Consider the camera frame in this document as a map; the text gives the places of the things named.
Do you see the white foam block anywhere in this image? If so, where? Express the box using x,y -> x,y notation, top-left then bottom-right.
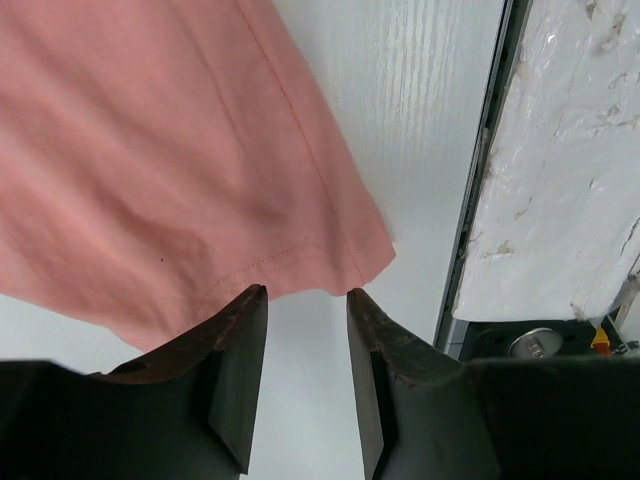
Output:
453,1 -> 639,322

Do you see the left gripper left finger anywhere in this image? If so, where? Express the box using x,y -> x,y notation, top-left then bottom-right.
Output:
1,285 -> 268,479

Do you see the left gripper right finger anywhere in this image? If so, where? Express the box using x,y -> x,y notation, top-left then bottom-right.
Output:
347,289 -> 639,479

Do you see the pink polo shirt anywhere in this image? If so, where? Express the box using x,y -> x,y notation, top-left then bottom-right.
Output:
1,1 -> 395,350

